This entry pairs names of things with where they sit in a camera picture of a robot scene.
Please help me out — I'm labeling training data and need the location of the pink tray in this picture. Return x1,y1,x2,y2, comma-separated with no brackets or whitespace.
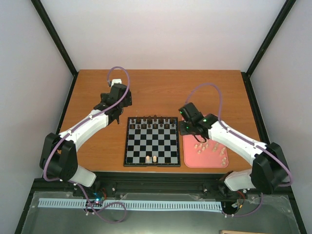
182,135,229,168

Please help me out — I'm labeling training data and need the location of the left black frame post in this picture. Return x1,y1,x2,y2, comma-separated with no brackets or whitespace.
30,0,78,76

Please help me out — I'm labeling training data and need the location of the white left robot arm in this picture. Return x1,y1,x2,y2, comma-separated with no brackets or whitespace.
39,79,132,196

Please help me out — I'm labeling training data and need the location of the right black frame post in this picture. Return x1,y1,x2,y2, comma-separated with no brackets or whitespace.
245,0,297,76

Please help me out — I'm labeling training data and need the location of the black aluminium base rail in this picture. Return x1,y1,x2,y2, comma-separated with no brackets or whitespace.
84,172,242,200

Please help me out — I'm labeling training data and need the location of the dark chess piece row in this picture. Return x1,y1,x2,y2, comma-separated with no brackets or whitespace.
128,116,178,130

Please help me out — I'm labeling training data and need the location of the light blue cable duct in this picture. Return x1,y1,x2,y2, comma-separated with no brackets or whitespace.
38,198,222,213

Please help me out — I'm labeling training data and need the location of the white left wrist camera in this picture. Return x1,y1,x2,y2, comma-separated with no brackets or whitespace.
110,78,122,86

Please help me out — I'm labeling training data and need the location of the black white chessboard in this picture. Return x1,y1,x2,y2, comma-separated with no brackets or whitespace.
123,124,181,167

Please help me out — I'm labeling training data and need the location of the black frame post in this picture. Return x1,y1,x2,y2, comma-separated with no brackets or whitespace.
30,0,78,76
245,0,297,76

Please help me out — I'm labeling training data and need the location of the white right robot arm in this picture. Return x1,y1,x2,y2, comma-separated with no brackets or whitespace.
178,102,292,195

